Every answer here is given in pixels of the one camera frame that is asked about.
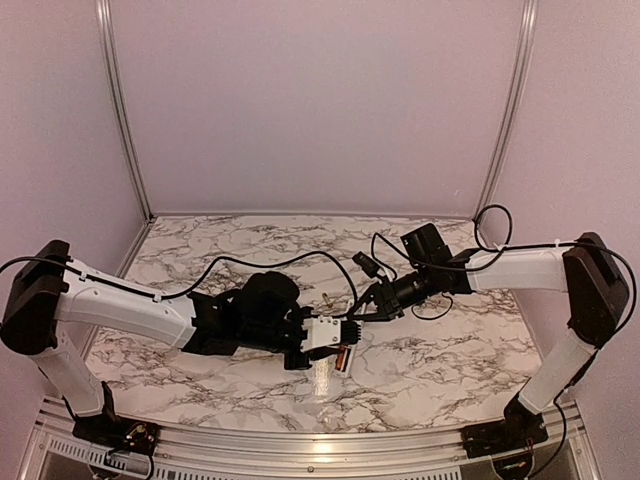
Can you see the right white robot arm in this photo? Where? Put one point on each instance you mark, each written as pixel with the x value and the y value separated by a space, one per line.
pixel 598 283

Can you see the orange AA battery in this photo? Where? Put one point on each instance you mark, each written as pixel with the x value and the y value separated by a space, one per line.
pixel 341 359

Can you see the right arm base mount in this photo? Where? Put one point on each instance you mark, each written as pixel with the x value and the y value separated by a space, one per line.
pixel 497 437

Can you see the right aluminium frame post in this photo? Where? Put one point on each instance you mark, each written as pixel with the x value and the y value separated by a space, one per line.
pixel 516 87

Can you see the left aluminium frame post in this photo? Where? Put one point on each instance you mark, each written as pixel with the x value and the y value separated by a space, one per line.
pixel 109 51

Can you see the white remote control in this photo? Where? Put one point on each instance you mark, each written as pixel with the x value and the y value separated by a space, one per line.
pixel 350 358

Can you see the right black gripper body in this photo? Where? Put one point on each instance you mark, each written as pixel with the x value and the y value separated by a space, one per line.
pixel 394 306

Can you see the aluminium frame post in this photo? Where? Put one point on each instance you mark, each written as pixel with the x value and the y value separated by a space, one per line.
pixel 109 51
pixel 516 87

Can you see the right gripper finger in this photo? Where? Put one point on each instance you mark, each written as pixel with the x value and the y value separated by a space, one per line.
pixel 368 302
pixel 368 317

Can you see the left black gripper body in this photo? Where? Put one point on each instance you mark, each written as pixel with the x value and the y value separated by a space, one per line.
pixel 297 363

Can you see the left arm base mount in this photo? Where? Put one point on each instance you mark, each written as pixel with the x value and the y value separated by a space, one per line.
pixel 118 434

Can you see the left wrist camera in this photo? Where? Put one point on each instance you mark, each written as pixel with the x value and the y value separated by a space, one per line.
pixel 328 331

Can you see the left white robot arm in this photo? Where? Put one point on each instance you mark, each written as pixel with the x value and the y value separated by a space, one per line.
pixel 51 287

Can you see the front aluminium rail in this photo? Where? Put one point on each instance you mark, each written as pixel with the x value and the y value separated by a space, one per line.
pixel 190 452

